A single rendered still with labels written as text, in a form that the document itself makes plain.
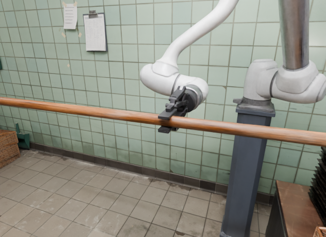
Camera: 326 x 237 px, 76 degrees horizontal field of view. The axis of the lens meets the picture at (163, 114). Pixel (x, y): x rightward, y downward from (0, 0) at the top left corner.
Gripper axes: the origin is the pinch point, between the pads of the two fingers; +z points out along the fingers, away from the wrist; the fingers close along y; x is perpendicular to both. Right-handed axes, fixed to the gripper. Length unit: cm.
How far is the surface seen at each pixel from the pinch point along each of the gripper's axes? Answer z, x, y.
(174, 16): -120, 38, -36
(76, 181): -84, 129, 118
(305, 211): -51, -55, 60
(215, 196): -113, -7, 118
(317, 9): -121, -56, -36
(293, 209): -50, -49, 60
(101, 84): -119, 111, 23
